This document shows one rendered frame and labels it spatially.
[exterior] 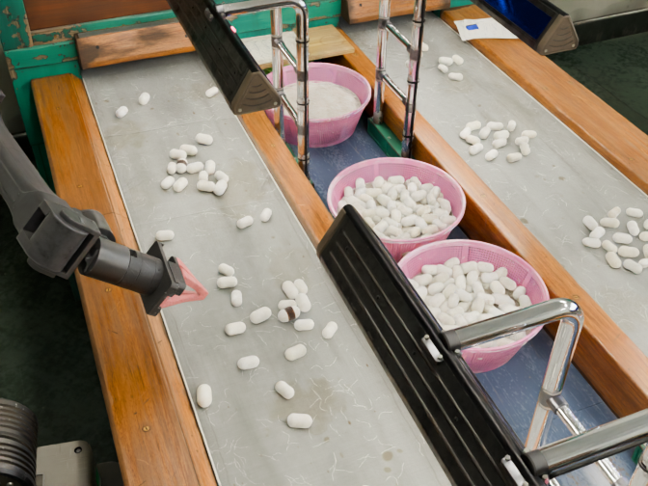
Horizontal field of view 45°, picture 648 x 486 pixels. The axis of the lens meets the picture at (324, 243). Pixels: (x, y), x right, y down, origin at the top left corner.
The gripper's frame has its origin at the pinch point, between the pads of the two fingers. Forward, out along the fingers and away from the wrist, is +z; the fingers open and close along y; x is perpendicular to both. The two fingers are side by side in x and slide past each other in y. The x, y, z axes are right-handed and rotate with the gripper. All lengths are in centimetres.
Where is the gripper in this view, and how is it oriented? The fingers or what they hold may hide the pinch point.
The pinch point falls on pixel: (202, 293)
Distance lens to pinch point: 122.0
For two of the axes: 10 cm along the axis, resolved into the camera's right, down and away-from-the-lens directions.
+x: -6.2, 7.2, 3.1
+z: 6.9, 3.2, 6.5
